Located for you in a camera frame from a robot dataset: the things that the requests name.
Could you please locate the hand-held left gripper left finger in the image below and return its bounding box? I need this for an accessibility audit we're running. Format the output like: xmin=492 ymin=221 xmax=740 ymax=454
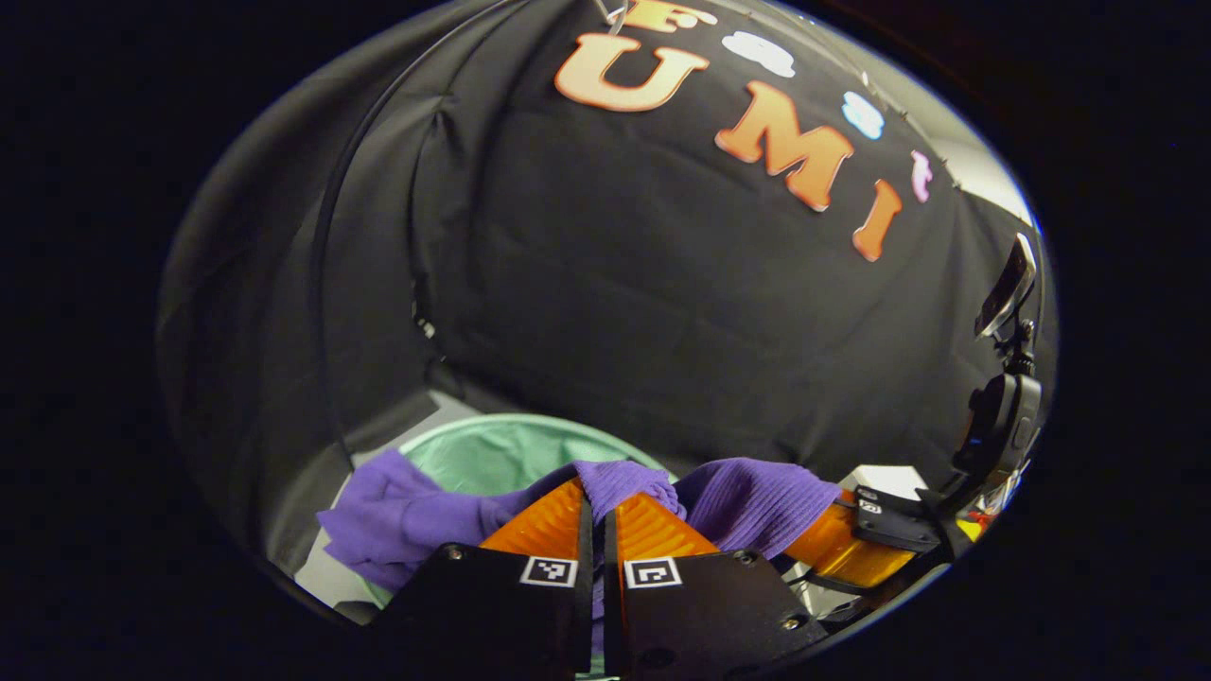
xmin=369 ymin=476 xmax=595 ymax=680

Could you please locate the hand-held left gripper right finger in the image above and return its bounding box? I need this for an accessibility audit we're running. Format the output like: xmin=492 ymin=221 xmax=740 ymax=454
xmin=603 ymin=492 xmax=832 ymax=680

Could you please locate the purple corduroy jacket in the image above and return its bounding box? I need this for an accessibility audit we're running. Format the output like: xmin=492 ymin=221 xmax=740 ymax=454
xmin=317 ymin=449 xmax=843 ymax=663

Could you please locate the green laundry hamper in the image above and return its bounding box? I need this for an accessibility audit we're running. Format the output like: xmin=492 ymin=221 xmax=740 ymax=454
xmin=364 ymin=413 xmax=673 ymax=608

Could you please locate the black backdrop cloth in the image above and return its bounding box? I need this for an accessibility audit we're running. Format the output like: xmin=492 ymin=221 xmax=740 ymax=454
xmin=156 ymin=0 xmax=1051 ymax=578

